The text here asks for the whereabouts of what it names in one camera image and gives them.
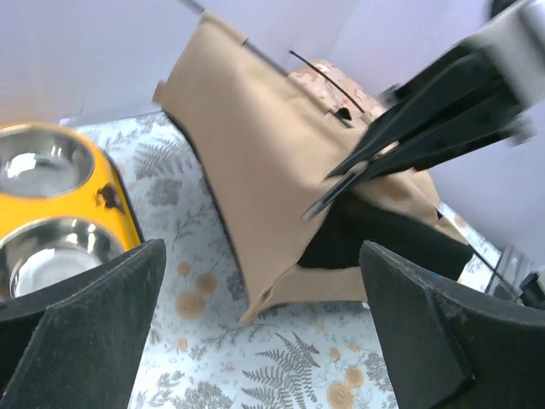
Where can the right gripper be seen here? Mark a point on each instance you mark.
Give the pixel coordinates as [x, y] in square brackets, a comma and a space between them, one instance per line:
[472, 96]

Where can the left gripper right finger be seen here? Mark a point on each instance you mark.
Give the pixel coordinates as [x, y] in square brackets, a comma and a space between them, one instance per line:
[448, 346]

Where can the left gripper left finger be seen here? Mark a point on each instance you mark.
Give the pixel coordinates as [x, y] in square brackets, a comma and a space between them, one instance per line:
[78, 343]

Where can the black tent pole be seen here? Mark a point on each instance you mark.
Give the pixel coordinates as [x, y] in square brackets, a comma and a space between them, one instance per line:
[327, 78]
[300, 189]

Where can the beige fabric pet tent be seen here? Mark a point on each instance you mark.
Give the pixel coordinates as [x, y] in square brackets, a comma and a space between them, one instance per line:
[266, 144]

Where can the yellow double pet bowl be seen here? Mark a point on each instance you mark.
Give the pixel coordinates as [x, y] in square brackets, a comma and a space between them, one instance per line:
[64, 208]

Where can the floral table mat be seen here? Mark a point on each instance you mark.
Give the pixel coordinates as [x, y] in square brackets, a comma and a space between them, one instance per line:
[197, 355]

